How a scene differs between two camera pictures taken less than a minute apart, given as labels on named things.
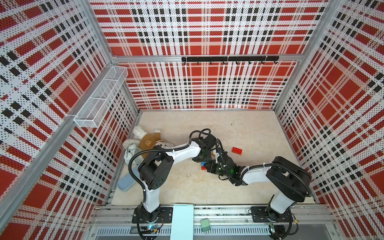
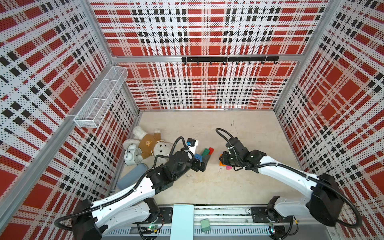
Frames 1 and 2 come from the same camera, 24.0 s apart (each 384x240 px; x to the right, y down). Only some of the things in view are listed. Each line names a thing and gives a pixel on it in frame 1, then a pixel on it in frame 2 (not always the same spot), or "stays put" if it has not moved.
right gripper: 210,169 → 224,160
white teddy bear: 147,141 stays put
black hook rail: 231,58 stays put
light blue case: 129,180 stays put
